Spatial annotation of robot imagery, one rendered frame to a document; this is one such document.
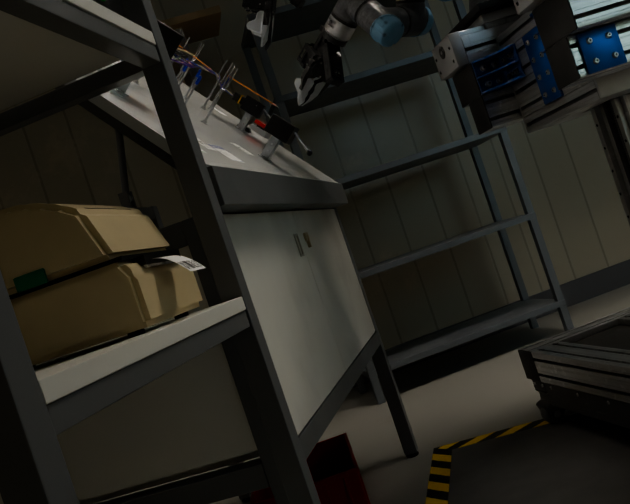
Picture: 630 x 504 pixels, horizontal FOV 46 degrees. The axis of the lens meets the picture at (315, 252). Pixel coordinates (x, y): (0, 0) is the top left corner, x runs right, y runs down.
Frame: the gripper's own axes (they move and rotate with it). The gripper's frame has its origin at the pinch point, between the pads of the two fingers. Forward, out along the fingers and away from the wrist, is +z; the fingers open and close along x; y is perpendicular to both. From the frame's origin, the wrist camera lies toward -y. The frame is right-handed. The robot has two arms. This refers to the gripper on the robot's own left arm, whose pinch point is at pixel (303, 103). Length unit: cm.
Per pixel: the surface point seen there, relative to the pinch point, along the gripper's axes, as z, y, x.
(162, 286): -16, -90, 80
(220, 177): -16, -66, 62
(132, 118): -16, -53, 73
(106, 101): -16, -49, 76
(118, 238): -18, -85, 85
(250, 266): -1, -69, 49
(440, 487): 53, -90, -29
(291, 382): 11, -85, 42
